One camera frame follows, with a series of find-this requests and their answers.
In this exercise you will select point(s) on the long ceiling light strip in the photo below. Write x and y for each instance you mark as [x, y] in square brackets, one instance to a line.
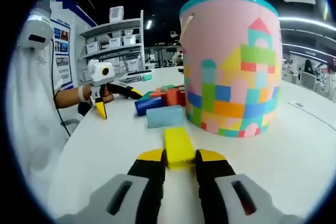
[302, 20]

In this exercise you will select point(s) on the ribbed white crate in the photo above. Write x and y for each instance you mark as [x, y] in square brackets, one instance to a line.
[116, 14]

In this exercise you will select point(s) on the small teal toy block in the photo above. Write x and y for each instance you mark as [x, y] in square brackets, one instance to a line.
[146, 77]

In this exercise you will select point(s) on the white wristband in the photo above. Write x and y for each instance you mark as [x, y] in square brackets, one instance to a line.
[82, 93]

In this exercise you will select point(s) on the white chest-worn device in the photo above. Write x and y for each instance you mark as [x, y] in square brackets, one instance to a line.
[29, 24]

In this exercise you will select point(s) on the yellow toy block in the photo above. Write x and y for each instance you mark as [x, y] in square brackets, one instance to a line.
[178, 145]

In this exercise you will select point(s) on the black flat keyboard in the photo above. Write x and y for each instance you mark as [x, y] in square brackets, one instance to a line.
[139, 72]

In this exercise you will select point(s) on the pink toy storage bucket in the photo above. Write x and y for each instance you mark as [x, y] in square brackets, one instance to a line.
[223, 51]

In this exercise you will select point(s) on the blue cylinder toy block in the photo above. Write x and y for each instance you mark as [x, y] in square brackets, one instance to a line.
[147, 106]

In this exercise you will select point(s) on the group of white storage boxes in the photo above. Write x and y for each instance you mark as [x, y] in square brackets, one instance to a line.
[93, 47]

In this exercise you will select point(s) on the black chair armrest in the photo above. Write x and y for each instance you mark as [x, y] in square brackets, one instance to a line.
[84, 109]

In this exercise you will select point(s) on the group of white office chairs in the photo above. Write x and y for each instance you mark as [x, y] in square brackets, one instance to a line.
[307, 79]

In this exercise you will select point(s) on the pile of colourful toy blocks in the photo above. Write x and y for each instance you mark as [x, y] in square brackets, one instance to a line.
[165, 116]

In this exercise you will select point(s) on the grey metal shelving rack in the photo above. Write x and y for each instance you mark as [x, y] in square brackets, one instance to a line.
[113, 26]

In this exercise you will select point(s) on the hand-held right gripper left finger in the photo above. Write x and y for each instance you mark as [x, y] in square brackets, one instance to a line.
[105, 203]

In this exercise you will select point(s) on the person's left hand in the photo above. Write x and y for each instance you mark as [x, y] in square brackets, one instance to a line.
[87, 93]

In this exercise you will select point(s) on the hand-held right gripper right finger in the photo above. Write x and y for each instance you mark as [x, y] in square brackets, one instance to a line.
[215, 197]

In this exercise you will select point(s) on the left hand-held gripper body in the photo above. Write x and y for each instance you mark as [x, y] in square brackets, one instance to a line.
[101, 73]

